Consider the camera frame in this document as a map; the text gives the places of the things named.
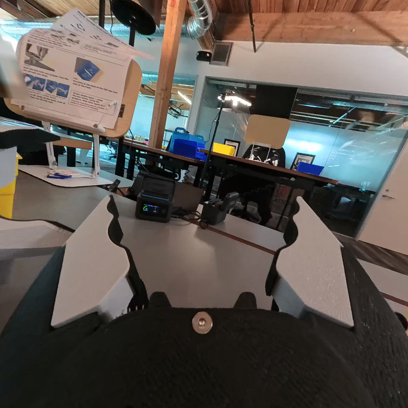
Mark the small blue plastic part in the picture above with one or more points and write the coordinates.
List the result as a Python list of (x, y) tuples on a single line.
[(57, 175)]

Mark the small blue storage bin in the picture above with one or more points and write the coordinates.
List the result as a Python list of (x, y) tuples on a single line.
[(309, 168)]

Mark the silver ventilation duct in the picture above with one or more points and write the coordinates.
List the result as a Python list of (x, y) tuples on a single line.
[(197, 19)]

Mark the black power bank with display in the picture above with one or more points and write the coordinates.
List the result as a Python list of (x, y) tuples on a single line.
[(154, 210)]

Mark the large yellow bin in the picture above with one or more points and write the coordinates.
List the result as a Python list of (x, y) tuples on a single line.
[(6, 200)]

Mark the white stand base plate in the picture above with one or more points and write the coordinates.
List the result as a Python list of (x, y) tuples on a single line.
[(79, 181)]

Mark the white door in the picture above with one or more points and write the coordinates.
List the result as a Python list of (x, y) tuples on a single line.
[(387, 220)]

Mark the yellow storage bin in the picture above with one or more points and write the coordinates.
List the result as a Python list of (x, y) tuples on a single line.
[(224, 149)]

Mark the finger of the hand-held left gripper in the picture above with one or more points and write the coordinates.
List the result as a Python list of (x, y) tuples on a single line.
[(25, 234), (22, 138)]

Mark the black framed sign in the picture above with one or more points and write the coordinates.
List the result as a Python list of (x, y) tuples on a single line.
[(302, 157), (232, 144)]

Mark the black hanging panel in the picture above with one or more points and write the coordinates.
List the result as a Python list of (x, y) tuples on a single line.
[(275, 100)]

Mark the long wooden table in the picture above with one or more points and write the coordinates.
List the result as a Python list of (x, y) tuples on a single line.
[(255, 164)]

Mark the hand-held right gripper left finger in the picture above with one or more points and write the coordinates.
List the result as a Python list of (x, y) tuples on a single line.
[(92, 271)]

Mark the wooden support post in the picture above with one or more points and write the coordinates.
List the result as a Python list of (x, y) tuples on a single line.
[(167, 79)]

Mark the black charging dock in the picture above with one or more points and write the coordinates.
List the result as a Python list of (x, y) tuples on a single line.
[(220, 210)]

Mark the grey wall vent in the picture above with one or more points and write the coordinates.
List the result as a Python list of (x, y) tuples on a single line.
[(221, 53)]

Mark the printed instruction sheets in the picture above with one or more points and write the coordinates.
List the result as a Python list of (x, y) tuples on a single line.
[(73, 73)]

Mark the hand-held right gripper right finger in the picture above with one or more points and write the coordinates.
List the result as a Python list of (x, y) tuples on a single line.
[(312, 274)]

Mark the black label printer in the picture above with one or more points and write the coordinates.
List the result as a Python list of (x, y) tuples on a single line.
[(154, 183)]

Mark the black tripod light stand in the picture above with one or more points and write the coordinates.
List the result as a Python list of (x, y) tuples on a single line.
[(216, 134)]

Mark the wooden document stand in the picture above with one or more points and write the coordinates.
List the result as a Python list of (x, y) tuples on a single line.
[(130, 95)]

